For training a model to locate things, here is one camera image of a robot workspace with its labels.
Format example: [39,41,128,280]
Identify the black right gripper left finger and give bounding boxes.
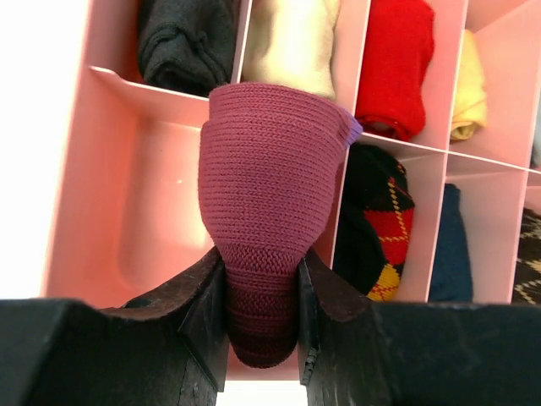
[1,250,229,405]

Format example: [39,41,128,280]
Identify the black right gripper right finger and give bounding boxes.
[298,251,540,406]

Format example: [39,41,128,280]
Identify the maroon purple ribbed sock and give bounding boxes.
[198,82,362,369]

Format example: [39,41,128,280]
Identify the dark navy rolled sock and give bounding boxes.
[429,184,473,302]

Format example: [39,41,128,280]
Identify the pink compartment organizer box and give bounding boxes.
[40,0,541,381]

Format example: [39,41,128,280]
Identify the black red rolled sock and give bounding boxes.
[332,143,415,301]

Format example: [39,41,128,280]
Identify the black yellow patterned sock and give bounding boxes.
[511,208,540,305]

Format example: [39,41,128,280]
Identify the yellow rolled sock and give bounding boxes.
[450,30,488,142]

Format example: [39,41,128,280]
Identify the cream rolled sock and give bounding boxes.
[242,0,341,101]

